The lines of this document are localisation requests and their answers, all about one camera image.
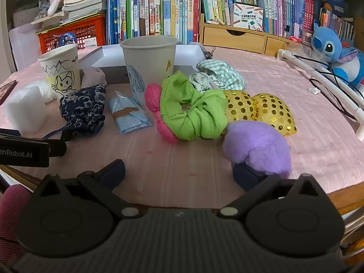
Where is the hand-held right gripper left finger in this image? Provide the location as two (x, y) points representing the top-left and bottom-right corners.
(33, 159), (144, 219)

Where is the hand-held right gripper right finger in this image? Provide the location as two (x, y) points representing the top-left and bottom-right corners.
(217, 163), (327, 219)

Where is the white foam block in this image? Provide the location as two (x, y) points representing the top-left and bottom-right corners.
(4, 85), (48, 134)

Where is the white fluffy pom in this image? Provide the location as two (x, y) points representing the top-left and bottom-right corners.
(28, 80), (56, 104)

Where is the blue face mask pack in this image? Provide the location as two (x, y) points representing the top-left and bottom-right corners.
(108, 90), (154, 135)

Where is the paper cup with cat drawing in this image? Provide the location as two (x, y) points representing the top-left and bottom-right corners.
(38, 43), (83, 101)

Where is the pale pink cloth pouch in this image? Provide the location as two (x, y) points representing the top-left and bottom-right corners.
(80, 67), (108, 88)

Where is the pink scrunchie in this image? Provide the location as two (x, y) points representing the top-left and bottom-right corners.
(144, 83), (179, 144)

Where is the grey cardboard box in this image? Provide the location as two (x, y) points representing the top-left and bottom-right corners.
(91, 45), (211, 83)

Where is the green checked scrunchie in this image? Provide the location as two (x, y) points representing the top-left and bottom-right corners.
(196, 60), (246, 91)

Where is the white floral scrunchie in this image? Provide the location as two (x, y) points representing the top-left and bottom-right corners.
(188, 72), (217, 94)

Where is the paper cup with dog drawing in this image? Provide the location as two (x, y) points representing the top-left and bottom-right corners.
(120, 36), (178, 106)

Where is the pink tablecloth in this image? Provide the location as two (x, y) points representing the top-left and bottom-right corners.
(0, 44), (364, 208)

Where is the white paper sheet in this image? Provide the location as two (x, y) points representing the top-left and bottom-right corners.
(8, 27), (42, 71)

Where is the grey box lid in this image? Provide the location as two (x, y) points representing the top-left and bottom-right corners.
(77, 46), (103, 69)

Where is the miniature bicycle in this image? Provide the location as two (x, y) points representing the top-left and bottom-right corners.
(51, 34), (76, 49)

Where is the blue round card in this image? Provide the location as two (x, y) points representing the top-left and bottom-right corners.
(61, 32), (78, 46)

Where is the white grid pattern box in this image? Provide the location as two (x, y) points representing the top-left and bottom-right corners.
(13, 7), (43, 29)

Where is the red plastic crate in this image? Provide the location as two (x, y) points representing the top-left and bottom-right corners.
(35, 14), (107, 54)

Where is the white tube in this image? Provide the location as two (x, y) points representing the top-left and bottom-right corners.
(277, 49), (364, 141)

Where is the grey plush toy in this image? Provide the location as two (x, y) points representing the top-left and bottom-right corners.
(38, 0), (56, 22)

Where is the clear plastic bag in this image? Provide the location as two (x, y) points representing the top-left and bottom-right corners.
(301, 43), (322, 60)

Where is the wooden drawer organizer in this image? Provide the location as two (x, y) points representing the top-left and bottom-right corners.
(199, 14), (299, 56)

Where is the stack of worn paperback books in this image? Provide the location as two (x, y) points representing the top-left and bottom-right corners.
(31, 0), (107, 29)

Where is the blue plush toy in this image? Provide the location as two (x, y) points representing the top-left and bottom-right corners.
(311, 20), (364, 87)

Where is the white printed box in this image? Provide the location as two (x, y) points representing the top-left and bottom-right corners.
(230, 3), (263, 32)

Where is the row of colourful upright books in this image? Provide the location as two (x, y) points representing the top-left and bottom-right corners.
(106, 0), (201, 45)

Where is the row of blue spined books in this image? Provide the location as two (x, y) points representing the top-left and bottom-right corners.
(199, 0), (316, 39)

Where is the row of slim books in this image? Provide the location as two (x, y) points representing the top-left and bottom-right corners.
(318, 6), (356, 42)

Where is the black cable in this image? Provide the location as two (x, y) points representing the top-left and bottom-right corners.
(294, 54), (364, 123)

